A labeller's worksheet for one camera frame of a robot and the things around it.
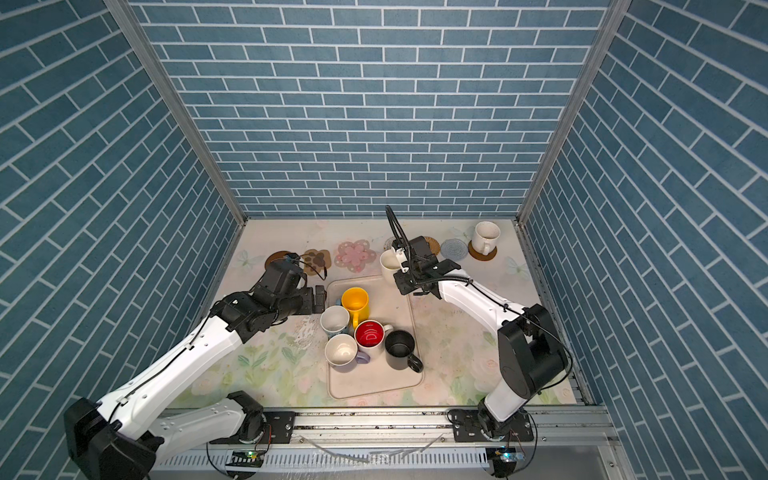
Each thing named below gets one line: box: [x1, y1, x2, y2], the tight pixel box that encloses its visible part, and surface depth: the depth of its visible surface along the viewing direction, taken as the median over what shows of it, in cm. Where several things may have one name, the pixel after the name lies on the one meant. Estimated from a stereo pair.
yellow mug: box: [341, 287, 370, 328], surface depth 90 cm
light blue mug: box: [319, 305, 350, 339], surface depth 86 cm
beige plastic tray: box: [326, 275, 424, 399], surface depth 84 cm
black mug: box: [384, 330, 424, 373], surface depth 82 cm
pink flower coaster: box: [334, 239, 377, 273], surface depth 111 cm
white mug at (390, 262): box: [379, 248, 402, 283], surface depth 91 cm
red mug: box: [354, 319, 394, 361], surface depth 84 cm
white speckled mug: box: [472, 220, 501, 256], surface depth 107 cm
